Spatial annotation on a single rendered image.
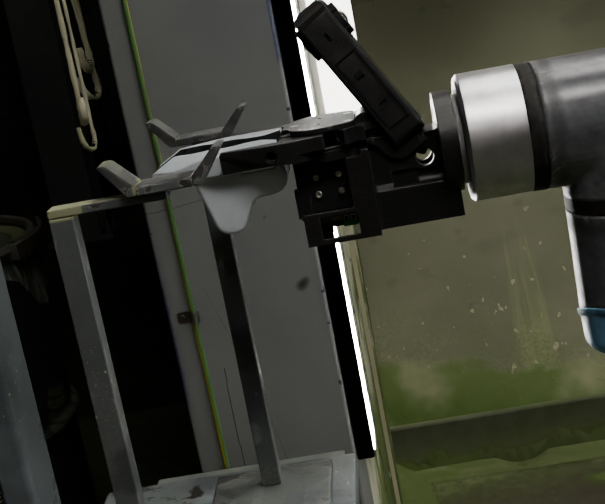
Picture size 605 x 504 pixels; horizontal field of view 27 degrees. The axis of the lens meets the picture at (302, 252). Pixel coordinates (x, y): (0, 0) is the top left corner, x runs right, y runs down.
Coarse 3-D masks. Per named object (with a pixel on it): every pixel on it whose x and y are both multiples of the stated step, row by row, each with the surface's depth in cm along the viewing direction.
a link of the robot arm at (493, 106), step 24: (480, 72) 86; (504, 72) 85; (456, 96) 86; (480, 96) 84; (504, 96) 84; (456, 120) 85; (480, 120) 84; (504, 120) 83; (480, 144) 84; (504, 144) 84; (528, 144) 83; (480, 168) 84; (504, 168) 84; (528, 168) 84; (480, 192) 86; (504, 192) 86
